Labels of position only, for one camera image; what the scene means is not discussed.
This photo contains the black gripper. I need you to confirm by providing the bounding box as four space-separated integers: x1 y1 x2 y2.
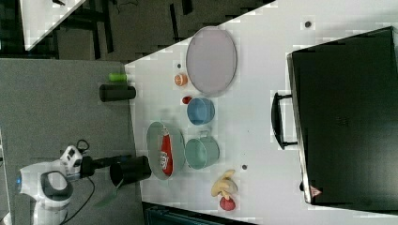
80 155 131 178

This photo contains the red plush ketchup bottle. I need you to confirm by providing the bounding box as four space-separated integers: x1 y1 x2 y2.
161 127 173 176

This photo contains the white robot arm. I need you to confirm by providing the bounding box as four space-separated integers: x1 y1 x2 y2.
17 155 131 225

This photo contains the green oval strainer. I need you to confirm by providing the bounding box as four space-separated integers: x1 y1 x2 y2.
146 122 185 181

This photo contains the black cylinder lower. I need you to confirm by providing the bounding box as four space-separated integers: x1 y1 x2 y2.
110 156 152 187

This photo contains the black cylinder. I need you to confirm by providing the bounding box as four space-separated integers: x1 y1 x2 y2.
110 156 152 187
99 84 136 102

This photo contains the black cylinder upper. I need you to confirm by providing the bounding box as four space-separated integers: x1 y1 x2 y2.
99 84 136 102

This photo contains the green cylinder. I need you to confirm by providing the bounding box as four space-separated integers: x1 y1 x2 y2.
108 73 128 83

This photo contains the teal pot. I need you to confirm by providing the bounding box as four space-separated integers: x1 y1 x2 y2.
184 130 220 170

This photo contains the small red toy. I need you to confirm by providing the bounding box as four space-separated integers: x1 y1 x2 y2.
182 96 192 104

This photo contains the blue bowl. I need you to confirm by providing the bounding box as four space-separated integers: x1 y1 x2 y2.
187 97 215 126

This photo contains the orange slice toy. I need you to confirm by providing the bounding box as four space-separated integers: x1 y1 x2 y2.
175 73 188 86

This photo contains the red plush strawberry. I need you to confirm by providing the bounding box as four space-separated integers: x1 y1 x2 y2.
220 197 236 211

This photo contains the round grey plate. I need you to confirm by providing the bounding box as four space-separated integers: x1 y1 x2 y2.
186 26 237 96

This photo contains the black toaster oven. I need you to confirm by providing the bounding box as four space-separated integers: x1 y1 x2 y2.
287 26 398 215

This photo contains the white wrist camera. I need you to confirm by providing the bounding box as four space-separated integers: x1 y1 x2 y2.
60 145 83 180

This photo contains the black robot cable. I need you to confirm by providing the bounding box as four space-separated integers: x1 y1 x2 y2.
60 139 97 225

